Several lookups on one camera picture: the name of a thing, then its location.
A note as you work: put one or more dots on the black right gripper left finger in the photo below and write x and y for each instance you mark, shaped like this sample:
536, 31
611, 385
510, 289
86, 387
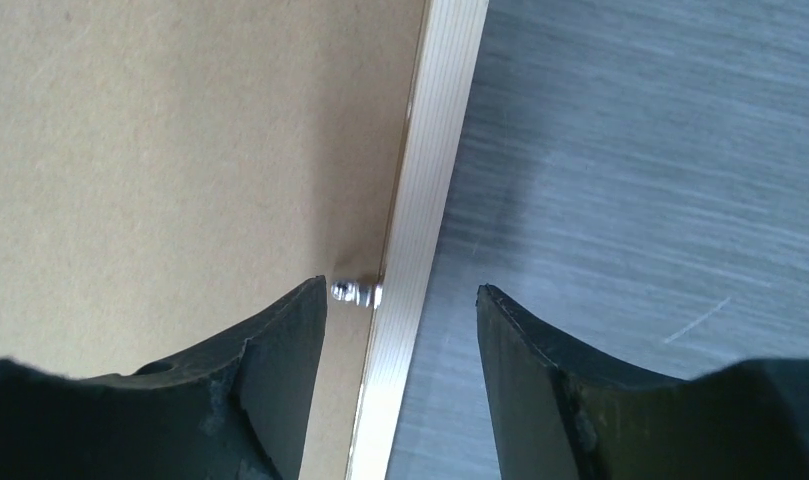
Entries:
234, 406

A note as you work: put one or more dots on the brown cardboard backing board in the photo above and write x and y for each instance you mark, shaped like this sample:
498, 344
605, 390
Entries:
171, 168

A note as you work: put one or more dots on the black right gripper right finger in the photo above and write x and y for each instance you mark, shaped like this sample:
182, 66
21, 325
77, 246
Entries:
562, 409

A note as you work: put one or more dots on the light wooden picture frame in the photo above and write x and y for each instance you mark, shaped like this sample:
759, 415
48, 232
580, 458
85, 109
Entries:
446, 57

